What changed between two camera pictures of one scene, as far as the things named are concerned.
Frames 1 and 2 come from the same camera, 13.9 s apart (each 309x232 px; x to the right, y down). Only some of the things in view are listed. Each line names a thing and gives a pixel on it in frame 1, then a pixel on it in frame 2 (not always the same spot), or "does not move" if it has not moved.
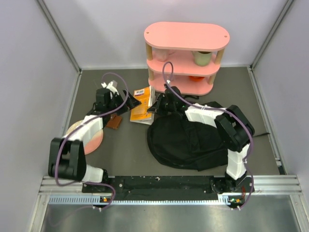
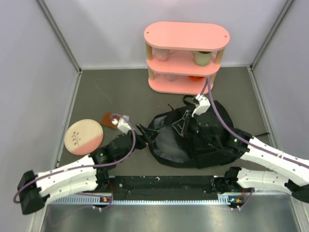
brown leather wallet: x=114 y=122 does not move
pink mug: x=161 y=54 does not move
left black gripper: x=131 y=103 to x=149 y=135
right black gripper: x=156 y=107 to x=181 y=125
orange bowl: x=196 y=79 does not move
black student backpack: x=173 y=140 does not move
